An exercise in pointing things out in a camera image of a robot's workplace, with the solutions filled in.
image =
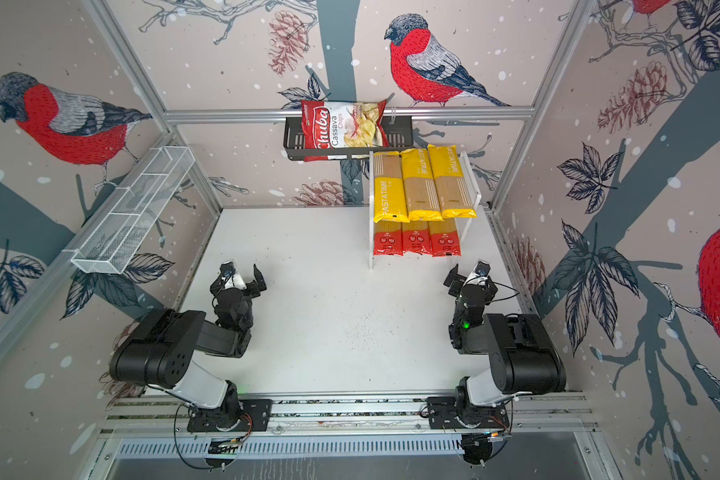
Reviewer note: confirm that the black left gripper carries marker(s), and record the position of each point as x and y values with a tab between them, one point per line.
252	289

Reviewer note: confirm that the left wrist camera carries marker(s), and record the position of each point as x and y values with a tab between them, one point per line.
230	277

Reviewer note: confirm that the white two-tier shelf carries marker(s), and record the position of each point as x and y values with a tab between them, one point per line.
463	224

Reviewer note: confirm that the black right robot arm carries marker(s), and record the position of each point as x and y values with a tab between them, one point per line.
522	359

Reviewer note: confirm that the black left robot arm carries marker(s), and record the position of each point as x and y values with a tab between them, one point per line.
159	351

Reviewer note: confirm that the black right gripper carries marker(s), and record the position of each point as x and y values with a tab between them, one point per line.
458	281

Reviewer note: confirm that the red spaghetti pack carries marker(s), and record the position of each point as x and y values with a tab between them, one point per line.
416	238
387	239
444	237

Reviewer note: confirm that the black wall basket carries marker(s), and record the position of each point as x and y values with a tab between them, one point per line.
399	131

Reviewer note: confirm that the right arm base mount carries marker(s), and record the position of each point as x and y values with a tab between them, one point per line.
452	413

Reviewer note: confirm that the white wire mesh basket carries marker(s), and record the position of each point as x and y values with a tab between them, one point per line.
116	239

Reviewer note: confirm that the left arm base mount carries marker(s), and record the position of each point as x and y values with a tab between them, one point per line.
247	415

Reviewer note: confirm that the yellow spaghetti pack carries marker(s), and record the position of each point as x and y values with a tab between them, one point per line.
450	183
389	194
420	189

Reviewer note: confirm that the red cassava chips bag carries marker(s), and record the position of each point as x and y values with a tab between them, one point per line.
339	125

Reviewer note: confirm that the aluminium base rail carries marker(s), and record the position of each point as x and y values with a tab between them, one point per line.
299	426

